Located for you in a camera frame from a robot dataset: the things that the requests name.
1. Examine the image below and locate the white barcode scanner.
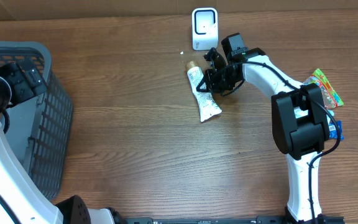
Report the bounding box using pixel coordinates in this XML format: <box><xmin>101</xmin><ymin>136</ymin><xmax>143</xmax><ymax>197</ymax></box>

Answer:
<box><xmin>191</xmin><ymin>7</ymin><xmax>219</xmax><ymax>51</ymax></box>

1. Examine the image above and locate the white tube gold cap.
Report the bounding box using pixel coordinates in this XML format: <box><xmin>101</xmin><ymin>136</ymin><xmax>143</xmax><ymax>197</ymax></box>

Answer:
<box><xmin>185</xmin><ymin>61</ymin><xmax>222</xmax><ymax>123</ymax></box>

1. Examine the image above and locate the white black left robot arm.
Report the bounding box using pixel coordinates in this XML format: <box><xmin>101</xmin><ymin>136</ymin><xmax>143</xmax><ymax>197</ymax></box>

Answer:
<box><xmin>0</xmin><ymin>41</ymin><xmax>122</xmax><ymax>223</ymax></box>

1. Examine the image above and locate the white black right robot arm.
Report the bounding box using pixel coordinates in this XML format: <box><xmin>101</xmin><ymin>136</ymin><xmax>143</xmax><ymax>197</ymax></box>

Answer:
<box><xmin>196</xmin><ymin>33</ymin><xmax>329</xmax><ymax>223</ymax></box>

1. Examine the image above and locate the light blue snack packet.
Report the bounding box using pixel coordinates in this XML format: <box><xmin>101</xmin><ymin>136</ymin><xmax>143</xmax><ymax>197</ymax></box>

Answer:
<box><xmin>294</xmin><ymin>107</ymin><xmax>308</xmax><ymax>119</ymax></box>

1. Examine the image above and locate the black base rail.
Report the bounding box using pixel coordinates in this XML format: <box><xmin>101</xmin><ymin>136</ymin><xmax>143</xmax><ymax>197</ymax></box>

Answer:
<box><xmin>121</xmin><ymin>215</ymin><xmax>345</xmax><ymax>224</ymax></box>

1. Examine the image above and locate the grey plastic basket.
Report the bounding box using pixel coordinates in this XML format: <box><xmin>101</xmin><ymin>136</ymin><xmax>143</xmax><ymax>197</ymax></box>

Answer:
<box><xmin>0</xmin><ymin>41</ymin><xmax>74</xmax><ymax>200</ymax></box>

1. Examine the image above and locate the green snack bag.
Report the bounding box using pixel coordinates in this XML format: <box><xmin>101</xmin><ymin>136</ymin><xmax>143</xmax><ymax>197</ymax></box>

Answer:
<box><xmin>303</xmin><ymin>68</ymin><xmax>344</xmax><ymax>110</ymax></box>

